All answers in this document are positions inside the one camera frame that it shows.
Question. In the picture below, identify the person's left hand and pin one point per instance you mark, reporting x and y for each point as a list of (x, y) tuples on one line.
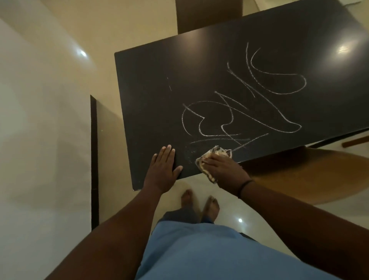
[(161, 176)]

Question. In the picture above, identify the person's right hand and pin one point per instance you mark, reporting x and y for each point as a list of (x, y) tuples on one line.
[(229, 173)]

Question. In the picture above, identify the striped fringed cloth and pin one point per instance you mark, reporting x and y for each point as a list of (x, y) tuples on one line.
[(216, 150)]

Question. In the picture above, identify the tan moulded chair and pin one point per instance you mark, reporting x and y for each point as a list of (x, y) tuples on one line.
[(311, 176), (207, 14)]

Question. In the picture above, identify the person's left forearm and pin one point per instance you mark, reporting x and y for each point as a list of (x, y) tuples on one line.
[(112, 239)]

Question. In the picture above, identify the person's right forearm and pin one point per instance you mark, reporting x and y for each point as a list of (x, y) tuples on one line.
[(308, 230)]

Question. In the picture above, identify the person's right foot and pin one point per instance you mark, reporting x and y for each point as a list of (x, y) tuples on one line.
[(211, 207)]

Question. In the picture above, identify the person's dark trousers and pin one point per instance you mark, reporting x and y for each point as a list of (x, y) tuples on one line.
[(178, 215)]

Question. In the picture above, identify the person's blue shirt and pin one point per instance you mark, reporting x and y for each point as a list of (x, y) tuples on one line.
[(207, 254)]

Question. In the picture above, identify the black wristband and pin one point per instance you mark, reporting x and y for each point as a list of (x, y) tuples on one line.
[(244, 184)]

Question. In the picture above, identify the black chalk-marked table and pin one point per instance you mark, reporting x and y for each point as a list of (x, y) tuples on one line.
[(161, 86)]

